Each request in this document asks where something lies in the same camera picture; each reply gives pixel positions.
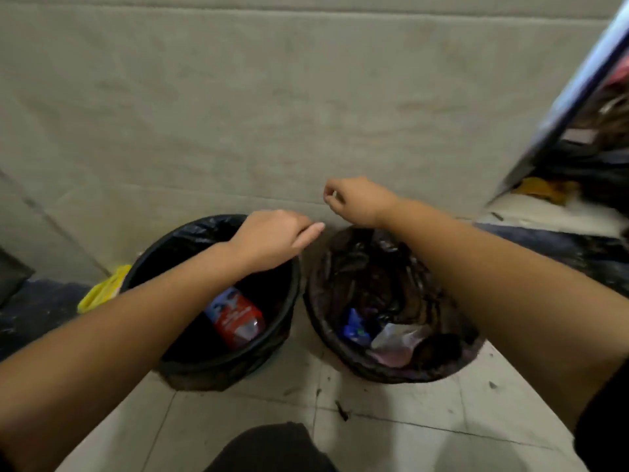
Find person's right hand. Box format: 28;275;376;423
322;176;402;229

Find yellow brown object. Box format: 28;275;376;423
510;176;581;206

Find grey framed door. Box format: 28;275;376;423
0;248;35;308

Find pink paper piece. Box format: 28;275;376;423
368;323;433;368

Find person's left hand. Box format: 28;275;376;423
227;208;326;273

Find black marble threshold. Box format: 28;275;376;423
474;223;629;298
0;279;92;362

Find person's black right sleeve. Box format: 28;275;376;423
572;358;629;472

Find red blue labelled plastic bottle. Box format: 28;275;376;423
204;287;266;351

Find person's left forearm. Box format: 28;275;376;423
0;243;246;472

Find person's right forearm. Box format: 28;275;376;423
381;199;629;431

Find pink bin with black bag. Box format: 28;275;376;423
303;226;487;385

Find black plastic bag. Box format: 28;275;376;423
535;142;629;212

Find blue wrapper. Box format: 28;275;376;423
342;307;373;347

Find yellow detergent pouch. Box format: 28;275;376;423
77;264;132;314

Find silver door panel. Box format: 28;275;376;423
493;0;629;197

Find person's grey trousers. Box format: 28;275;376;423
204;422;340;472

